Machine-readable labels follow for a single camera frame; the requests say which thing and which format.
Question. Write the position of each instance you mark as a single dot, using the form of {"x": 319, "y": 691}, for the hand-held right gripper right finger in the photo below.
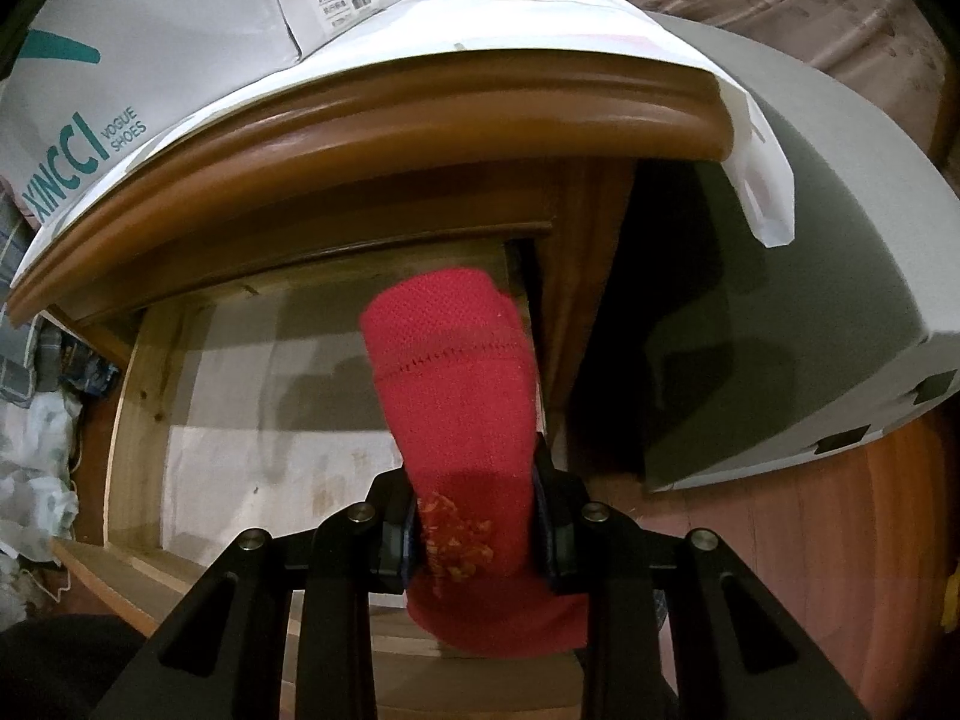
{"x": 551, "y": 540}

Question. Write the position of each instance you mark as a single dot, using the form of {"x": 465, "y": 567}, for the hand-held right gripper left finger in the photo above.
{"x": 397, "y": 551}

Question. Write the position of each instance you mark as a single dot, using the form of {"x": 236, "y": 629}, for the wooden drawer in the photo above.
{"x": 247, "y": 480}

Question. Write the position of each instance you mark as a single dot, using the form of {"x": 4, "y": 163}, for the red sock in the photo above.
{"x": 450, "y": 390}

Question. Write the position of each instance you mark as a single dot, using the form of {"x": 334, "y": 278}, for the white floral cloth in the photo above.
{"x": 37, "y": 465}

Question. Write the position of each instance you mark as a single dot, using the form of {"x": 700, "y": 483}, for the wooden nightstand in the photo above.
{"x": 450, "y": 120}

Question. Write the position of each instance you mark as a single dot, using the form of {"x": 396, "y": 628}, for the plaid cloth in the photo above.
{"x": 19, "y": 240}

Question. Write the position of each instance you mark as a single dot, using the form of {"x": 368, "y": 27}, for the white paper cover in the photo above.
{"x": 562, "y": 15}

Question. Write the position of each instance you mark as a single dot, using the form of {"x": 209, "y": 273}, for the white shoe box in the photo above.
{"x": 150, "y": 37}

